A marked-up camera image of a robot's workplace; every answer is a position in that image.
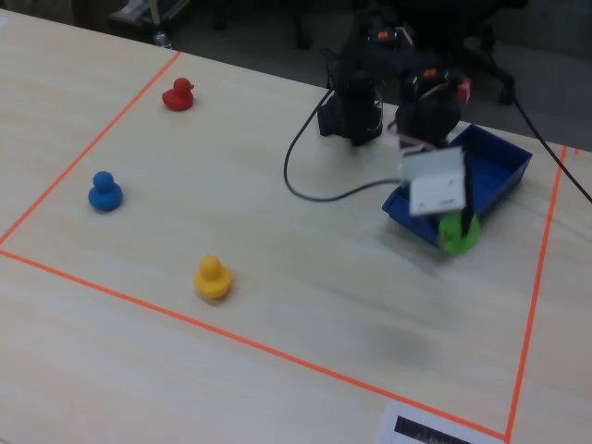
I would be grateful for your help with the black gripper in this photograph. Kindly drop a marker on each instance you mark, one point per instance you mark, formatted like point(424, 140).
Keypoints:
point(467, 194)

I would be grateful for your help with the green rubber duck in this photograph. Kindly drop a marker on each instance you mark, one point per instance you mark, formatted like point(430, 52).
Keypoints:
point(455, 240)

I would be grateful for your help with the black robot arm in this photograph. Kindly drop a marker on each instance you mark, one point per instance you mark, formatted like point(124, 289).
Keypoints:
point(358, 102)

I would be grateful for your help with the blue plastic box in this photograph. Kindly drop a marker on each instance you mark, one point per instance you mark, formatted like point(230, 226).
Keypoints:
point(497, 176)

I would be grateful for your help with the yellow rubber duck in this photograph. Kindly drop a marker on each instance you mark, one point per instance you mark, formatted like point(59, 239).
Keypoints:
point(213, 277)

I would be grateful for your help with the red rubber duck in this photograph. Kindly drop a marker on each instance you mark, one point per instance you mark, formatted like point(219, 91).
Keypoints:
point(179, 94)

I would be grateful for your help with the blue rubber duck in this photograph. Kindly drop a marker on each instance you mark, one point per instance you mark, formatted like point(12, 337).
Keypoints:
point(105, 192)

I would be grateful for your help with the black office chair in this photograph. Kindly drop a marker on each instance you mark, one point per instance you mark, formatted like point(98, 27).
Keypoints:
point(481, 32)

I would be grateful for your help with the white paper label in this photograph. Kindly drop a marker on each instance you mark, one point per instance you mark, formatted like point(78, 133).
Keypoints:
point(416, 427)

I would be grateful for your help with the long orange tape strip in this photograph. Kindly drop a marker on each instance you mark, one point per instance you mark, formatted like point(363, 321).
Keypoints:
point(254, 343)

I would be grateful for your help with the clear plastic bottle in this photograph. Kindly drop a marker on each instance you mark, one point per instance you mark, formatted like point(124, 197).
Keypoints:
point(162, 39)

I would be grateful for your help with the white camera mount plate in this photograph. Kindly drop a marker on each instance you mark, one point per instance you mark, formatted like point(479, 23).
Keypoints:
point(437, 185)

